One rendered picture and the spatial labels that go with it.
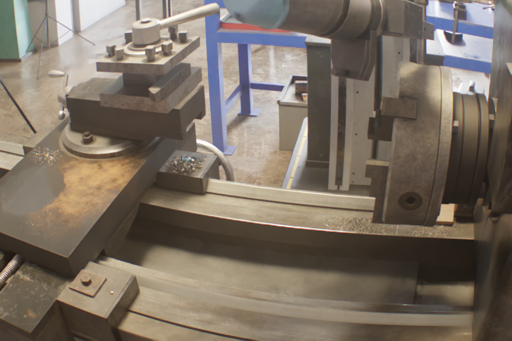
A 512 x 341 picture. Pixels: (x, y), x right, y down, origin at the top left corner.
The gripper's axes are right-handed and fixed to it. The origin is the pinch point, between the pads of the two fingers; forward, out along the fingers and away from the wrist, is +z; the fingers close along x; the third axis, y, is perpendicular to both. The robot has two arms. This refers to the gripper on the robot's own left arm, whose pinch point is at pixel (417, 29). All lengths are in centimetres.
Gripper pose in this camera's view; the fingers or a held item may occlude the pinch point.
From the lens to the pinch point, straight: 83.1
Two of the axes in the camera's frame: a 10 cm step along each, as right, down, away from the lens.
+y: 0.9, -9.9, -1.2
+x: -6.2, -1.5, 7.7
